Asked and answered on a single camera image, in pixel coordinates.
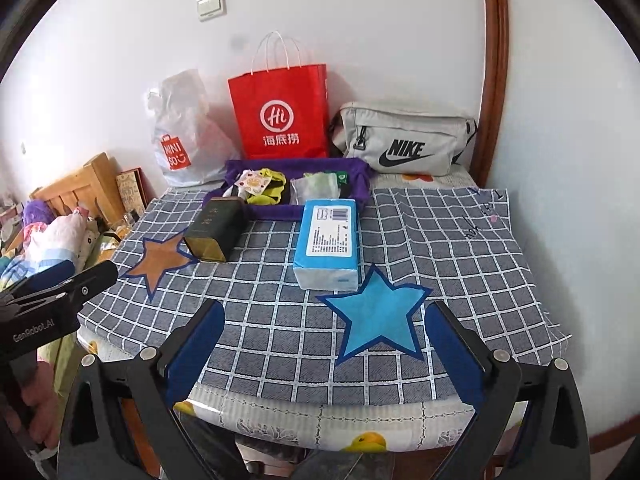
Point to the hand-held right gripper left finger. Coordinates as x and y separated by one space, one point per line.
197 355

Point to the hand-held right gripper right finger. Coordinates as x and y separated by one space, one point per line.
455 355

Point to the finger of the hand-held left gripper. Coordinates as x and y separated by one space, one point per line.
95 280
45 272

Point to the purple fabric tray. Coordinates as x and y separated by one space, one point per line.
270 212

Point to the white tissue paper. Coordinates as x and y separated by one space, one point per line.
234 191

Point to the translucent white plastic bag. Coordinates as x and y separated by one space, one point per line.
300 196

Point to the person's left hand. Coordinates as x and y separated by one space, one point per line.
45 410

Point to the pale green bedsheet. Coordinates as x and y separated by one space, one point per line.
65 365

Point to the purple plush toy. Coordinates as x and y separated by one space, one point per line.
35 212

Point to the brown star patch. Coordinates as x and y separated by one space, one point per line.
160 260

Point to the blue star patch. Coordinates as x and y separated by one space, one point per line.
375 315

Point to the grey checkered cloth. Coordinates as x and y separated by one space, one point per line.
450 260

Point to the wooden headboard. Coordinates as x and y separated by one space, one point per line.
85 180

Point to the white duck print tablecloth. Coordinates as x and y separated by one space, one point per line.
280 420

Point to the dark tin box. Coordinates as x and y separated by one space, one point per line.
215 225

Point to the blue tissue pack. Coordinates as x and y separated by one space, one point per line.
325 270

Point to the person's leg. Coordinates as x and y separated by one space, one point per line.
345 467

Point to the white floral sheet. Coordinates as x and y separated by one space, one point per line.
420 178

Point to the white plastic shopping bag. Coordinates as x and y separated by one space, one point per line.
190 110

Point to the grey waist bag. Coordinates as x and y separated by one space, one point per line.
400 125

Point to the red paper bag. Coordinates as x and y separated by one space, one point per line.
280 90

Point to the white light switch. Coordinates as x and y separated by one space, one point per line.
210 6

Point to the brown wooden door frame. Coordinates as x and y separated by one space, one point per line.
495 60

